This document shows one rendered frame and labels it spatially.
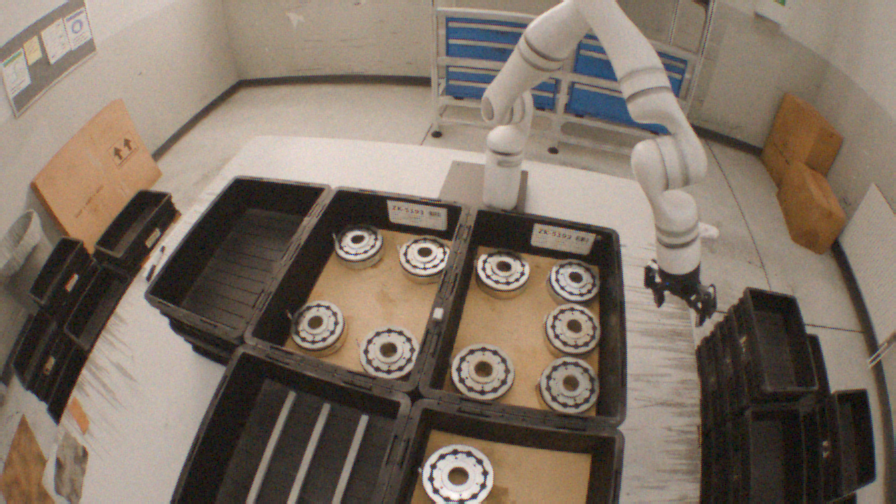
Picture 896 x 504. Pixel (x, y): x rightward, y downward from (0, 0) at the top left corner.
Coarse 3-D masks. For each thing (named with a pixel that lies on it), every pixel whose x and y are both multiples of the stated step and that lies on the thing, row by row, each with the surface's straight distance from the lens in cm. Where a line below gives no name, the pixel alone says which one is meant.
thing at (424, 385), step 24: (528, 216) 75; (456, 264) 65; (456, 288) 62; (624, 312) 66; (624, 336) 63; (432, 360) 56; (624, 360) 61; (624, 384) 60; (480, 408) 53; (504, 408) 53; (528, 408) 54; (624, 408) 58
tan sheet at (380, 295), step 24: (384, 240) 84; (408, 240) 83; (336, 264) 82; (384, 264) 80; (336, 288) 78; (360, 288) 77; (384, 288) 76; (408, 288) 75; (432, 288) 75; (360, 312) 73; (384, 312) 73; (408, 312) 72; (360, 336) 71; (336, 360) 69
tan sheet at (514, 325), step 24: (528, 264) 80; (552, 264) 81; (528, 288) 76; (480, 312) 72; (504, 312) 72; (528, 312) 73; (456, 336) 69; (480, 336) 69; (504, 336) 70; (528, 336) 70; (528, 360) 68; (552, 360) 69; (528, 384) 66
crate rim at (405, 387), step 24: (336, 192) 83; (360, 192) 82; (384, 192) 80; (456, 240) 71; (288, 264) 71; (264, 312) 67; (432, 312) 60; (432, 336) 58; (312, 360) 59; (384, 384) 55; (408, 384) 54
